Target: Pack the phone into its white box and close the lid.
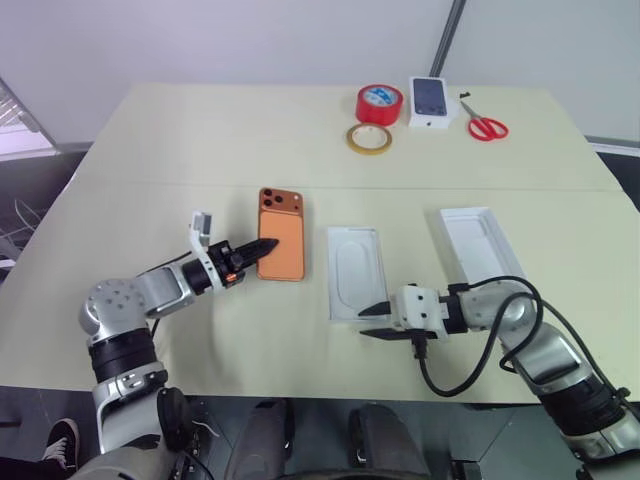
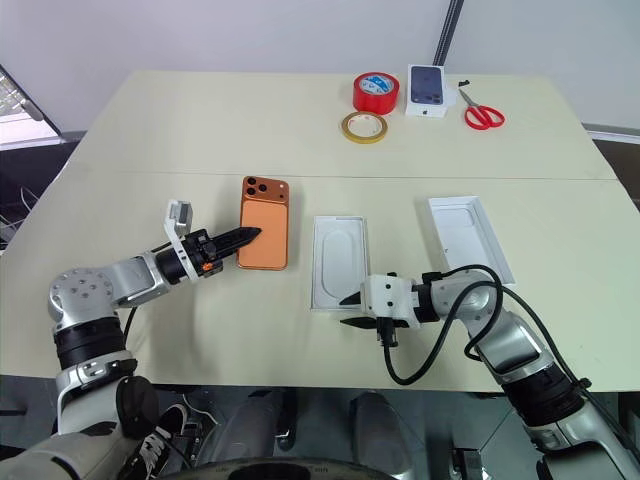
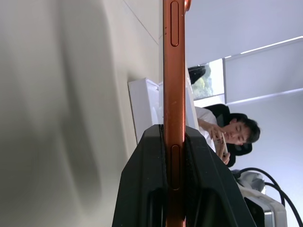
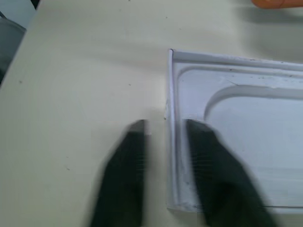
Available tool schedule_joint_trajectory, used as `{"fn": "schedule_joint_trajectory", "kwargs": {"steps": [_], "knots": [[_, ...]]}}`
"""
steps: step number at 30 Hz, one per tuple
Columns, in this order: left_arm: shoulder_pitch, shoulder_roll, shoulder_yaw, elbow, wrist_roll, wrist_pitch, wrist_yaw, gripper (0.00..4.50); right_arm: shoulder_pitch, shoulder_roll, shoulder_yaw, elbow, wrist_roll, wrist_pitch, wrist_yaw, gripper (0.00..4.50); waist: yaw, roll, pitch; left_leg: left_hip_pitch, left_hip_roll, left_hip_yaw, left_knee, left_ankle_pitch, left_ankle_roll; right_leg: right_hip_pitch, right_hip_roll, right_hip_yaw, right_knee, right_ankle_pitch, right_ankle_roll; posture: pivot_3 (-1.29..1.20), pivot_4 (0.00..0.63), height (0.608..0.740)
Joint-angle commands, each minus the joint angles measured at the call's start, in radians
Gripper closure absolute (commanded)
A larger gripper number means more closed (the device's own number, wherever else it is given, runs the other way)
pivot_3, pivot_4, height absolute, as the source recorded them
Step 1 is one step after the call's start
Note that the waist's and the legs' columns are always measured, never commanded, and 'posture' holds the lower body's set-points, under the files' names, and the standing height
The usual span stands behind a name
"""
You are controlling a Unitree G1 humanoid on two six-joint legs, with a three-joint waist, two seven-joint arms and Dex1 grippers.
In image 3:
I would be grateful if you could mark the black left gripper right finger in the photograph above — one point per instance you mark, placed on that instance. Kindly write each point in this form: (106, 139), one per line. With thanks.
(208, 184)

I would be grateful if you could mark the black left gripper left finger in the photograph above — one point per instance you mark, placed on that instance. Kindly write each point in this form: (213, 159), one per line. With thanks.
(142, 179)

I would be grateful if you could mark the seated person in white shirt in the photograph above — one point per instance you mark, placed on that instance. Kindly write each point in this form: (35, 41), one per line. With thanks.
(239, 132)

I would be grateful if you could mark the orange smartphone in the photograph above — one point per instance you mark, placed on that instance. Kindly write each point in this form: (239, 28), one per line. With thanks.
(175, 94)

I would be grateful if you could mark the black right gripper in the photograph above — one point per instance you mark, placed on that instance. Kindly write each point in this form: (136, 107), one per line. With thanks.
(254, 211)

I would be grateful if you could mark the light phone held by person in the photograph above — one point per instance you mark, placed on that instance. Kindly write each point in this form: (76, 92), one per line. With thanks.
(224, 145)

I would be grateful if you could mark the white phone box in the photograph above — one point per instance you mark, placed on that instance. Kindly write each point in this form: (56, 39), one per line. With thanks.
(144, 104)

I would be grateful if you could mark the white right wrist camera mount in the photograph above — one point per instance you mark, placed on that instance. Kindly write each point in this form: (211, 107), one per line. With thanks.
(274, 212)

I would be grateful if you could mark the window with green trees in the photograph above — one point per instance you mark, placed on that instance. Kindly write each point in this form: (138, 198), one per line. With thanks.
(208, 80)

